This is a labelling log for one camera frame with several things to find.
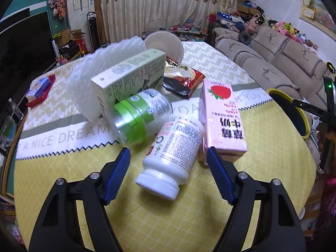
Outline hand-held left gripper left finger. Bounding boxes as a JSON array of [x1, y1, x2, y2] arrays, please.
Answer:
[[28, 147, 132, 252]]

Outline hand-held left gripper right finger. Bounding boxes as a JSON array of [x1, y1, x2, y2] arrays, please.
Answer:
[[206, 146, 307, 252]]

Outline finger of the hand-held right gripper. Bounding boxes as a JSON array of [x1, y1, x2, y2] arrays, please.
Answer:
[[293, 98, 332, 118]]

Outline yellow rimmed dark bin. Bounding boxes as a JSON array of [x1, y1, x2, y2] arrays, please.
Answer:
[[266, 89, 311, 140]]

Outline white pill bottle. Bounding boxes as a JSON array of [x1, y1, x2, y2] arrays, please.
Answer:
[[135, 115, 205, 201]]

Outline pink strawberry milk carton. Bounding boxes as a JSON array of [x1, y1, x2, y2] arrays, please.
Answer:
[[198, 80, 248, 164]]

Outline clear jar with green lid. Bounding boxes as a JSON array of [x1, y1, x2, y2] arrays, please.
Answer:
[[101, 89, 174, 144]]

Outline green paper box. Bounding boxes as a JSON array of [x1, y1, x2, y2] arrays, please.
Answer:
[[91, 49, 167, 113]]

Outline red snack packet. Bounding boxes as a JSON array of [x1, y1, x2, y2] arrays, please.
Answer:
[[162, 57, 206, 99]]

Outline white foam net wrap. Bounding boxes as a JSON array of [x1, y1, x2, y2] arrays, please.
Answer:
[[69, 35, 147, 123]]

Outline beige sofa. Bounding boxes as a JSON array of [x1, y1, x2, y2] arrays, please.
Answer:
[[211, 25, 336, 126]]

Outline table with patterned tablecloth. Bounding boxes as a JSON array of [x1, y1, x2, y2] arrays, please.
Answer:
[[14, 41, 317, 252]]

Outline person's patterned clothing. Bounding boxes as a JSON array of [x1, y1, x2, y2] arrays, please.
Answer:
[[314, 175, 336, 252]]

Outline pile of plush toys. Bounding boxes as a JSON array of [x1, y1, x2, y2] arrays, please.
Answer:
[[244, 13, 319, 55]]

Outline dark grey neck pillow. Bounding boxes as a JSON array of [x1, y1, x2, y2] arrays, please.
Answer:
[[238, 30, 252, 45]]

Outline red plastic wrapper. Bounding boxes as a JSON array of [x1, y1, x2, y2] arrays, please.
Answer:
[[26, 74, 56, 108]]

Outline blue white tissue pack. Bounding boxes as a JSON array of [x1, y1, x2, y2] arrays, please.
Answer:
[[26, 77, 51, 101]]

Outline open cardboard boxes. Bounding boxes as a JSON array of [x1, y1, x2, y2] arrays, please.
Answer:
[[55, 28, 88, 56]]

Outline black tower fan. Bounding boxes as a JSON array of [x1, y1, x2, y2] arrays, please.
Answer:
[[87, 12, 102, 53]]

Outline low shelf with clutter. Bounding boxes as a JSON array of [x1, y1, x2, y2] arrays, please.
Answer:
[[142, 21, 210, 42]]

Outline black television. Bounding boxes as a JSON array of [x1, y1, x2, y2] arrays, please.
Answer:
[[0, 10, 57, 103]]

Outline beige patterned curtain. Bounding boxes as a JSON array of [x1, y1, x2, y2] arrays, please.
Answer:
[[98, 0, 240, 42]]

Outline artificial flower bunch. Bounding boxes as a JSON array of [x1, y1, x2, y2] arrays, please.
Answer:
[[51, 0, 67, 19]]

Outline framed wall picture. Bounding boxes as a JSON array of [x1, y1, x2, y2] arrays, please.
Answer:
[[299, 0, 336, 32]]

